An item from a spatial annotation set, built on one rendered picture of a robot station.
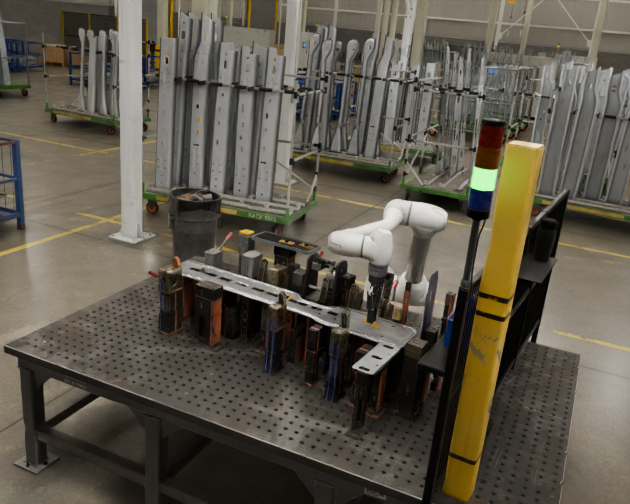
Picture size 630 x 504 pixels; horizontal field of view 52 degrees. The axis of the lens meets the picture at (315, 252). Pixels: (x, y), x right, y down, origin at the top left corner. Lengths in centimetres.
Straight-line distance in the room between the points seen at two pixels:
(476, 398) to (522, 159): 83
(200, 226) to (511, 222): 422
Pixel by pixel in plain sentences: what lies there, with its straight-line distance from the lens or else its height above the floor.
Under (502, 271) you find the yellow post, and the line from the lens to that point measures 214.
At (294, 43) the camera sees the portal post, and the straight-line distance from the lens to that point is 956.
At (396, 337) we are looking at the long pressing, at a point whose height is 100.
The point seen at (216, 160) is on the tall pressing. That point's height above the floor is 70.
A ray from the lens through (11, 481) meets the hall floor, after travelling 375.
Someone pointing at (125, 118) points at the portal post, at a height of 127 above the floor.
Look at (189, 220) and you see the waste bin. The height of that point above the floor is 53.
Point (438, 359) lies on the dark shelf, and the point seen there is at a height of 103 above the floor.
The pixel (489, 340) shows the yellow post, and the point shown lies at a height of 135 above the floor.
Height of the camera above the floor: 228
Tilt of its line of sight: 19 degrees down
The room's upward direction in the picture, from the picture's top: 5 degrees clockwise
